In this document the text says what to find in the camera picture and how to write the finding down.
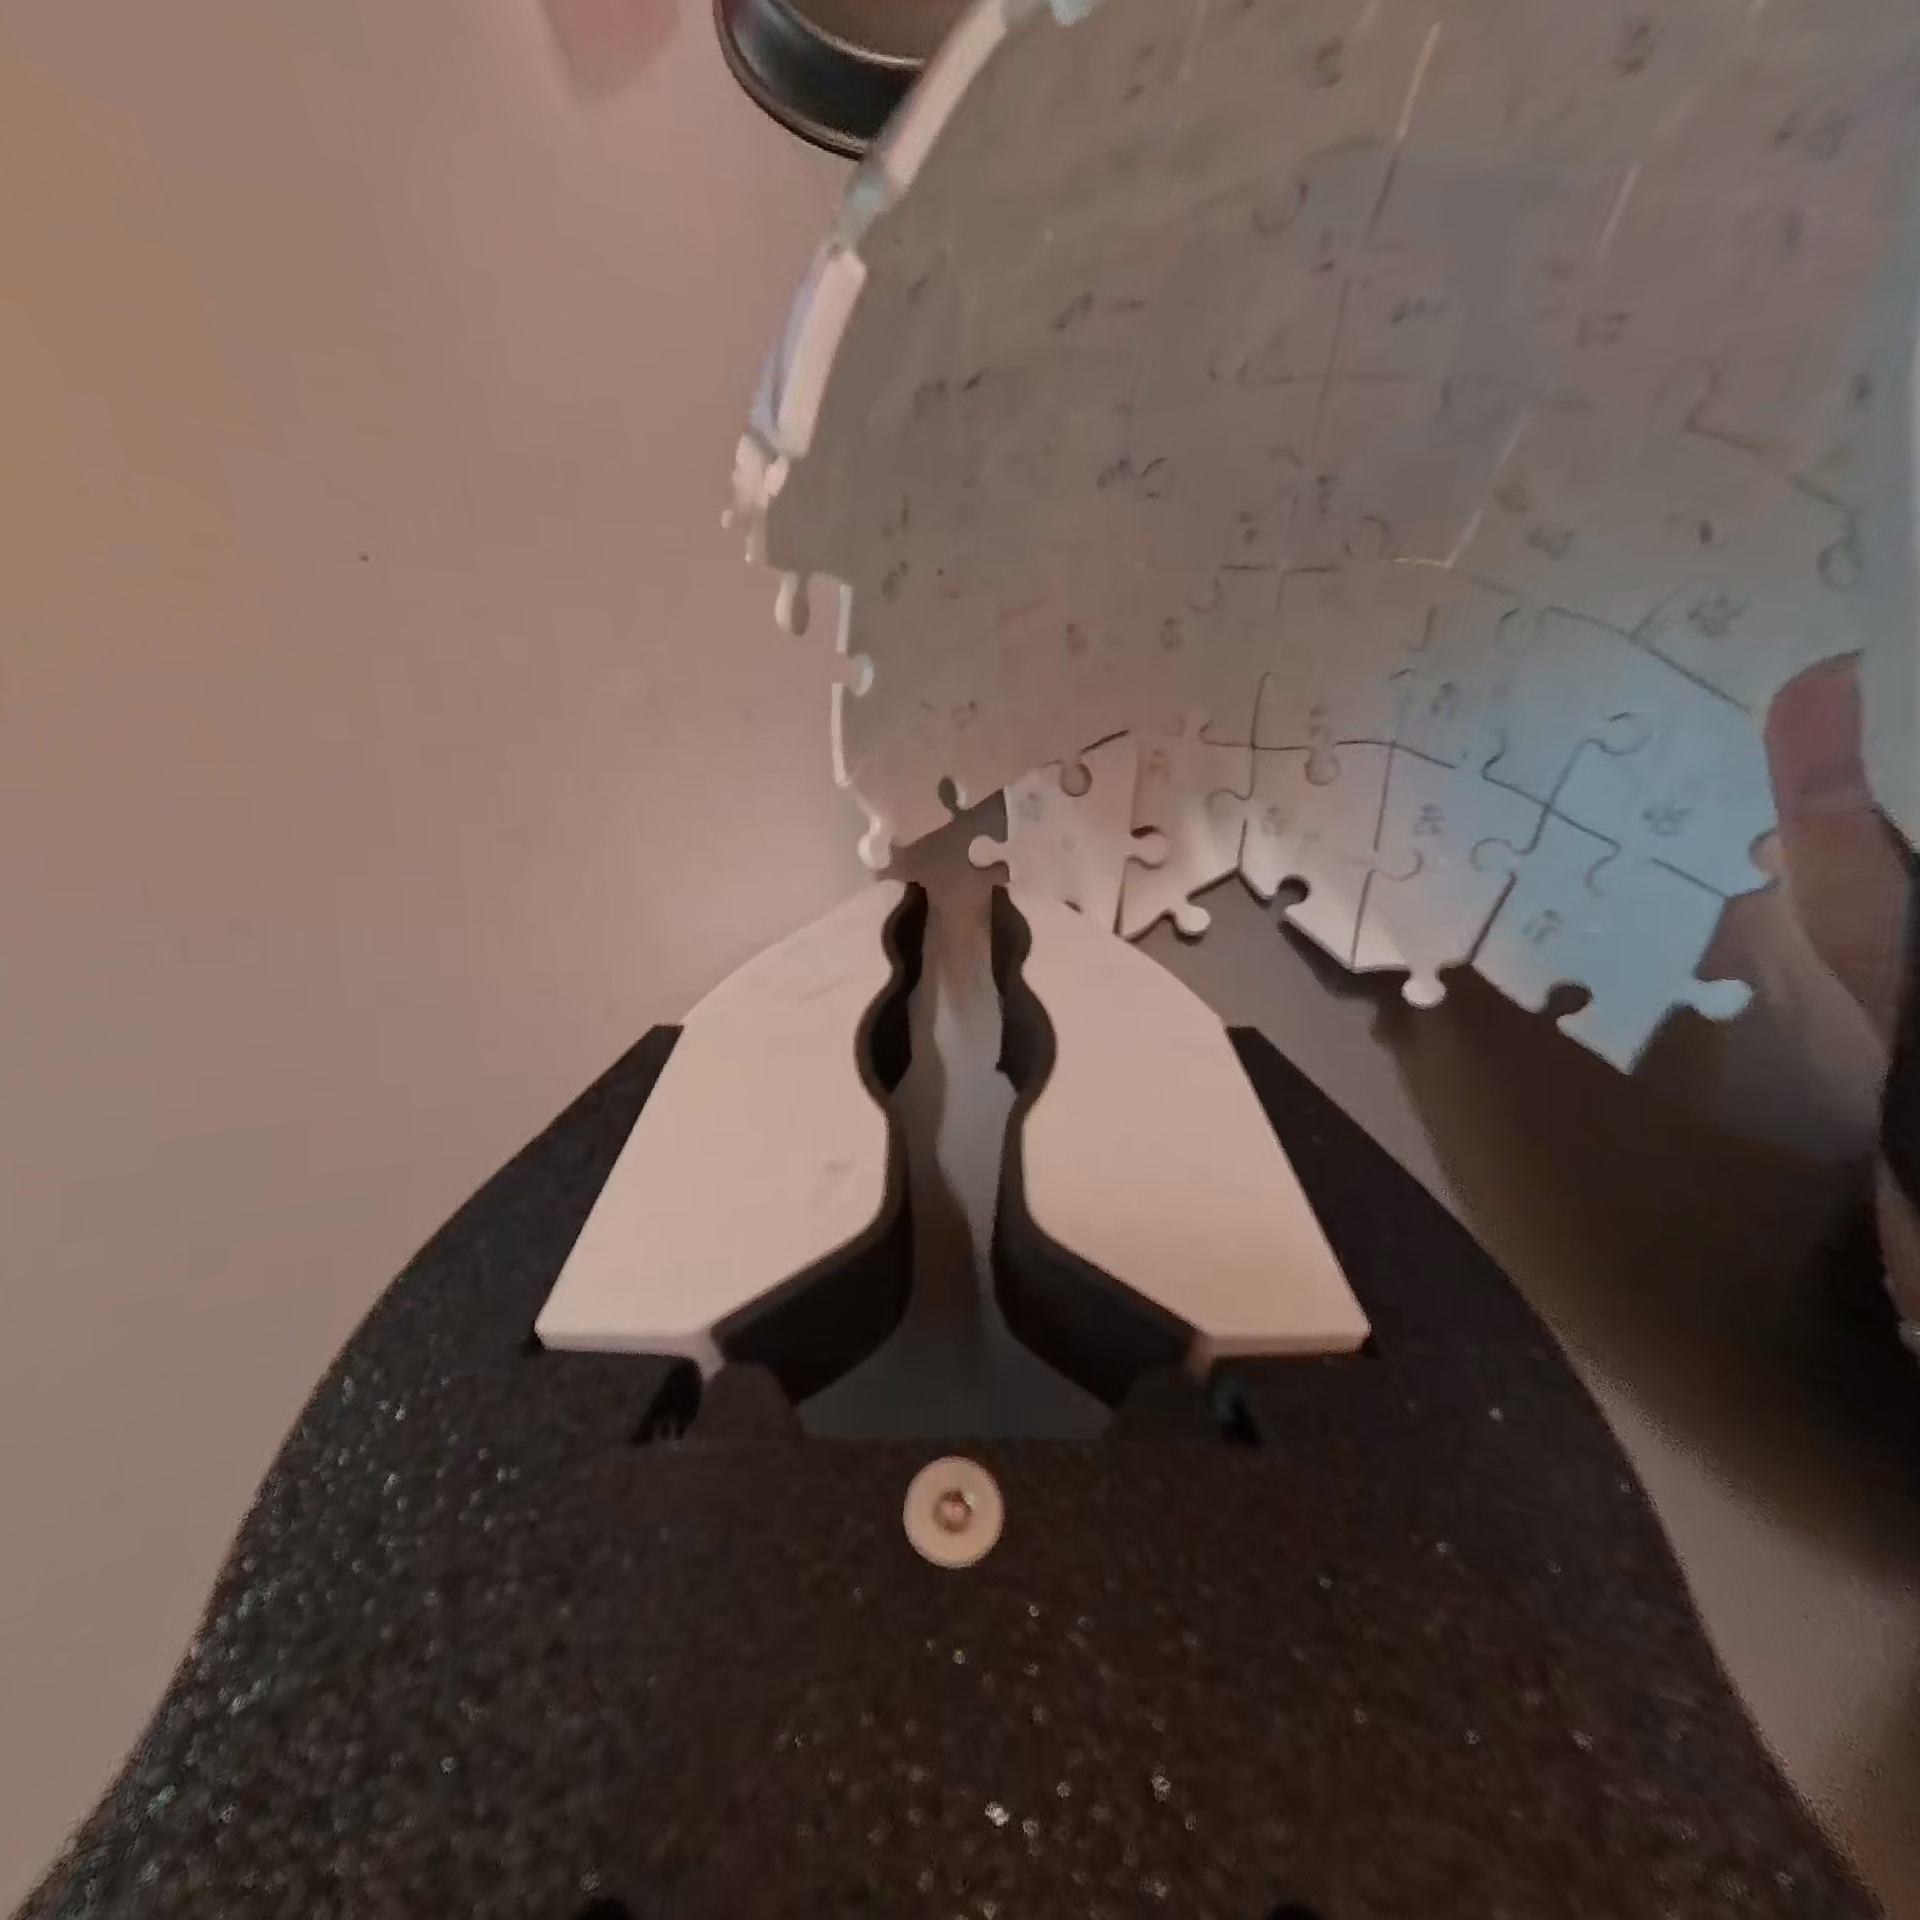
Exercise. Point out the black round puzzle stand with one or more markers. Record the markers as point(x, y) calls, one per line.
point(795, 76)

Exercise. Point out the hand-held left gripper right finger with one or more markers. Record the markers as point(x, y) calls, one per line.
point(1184, 1185)

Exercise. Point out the partly built white puzzle ball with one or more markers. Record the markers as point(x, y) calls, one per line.
point(1349, 376)

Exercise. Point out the curved white puzzle piece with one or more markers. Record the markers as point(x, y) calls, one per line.
point(961, 961)

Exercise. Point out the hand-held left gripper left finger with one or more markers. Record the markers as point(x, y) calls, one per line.
point(735, 1185)

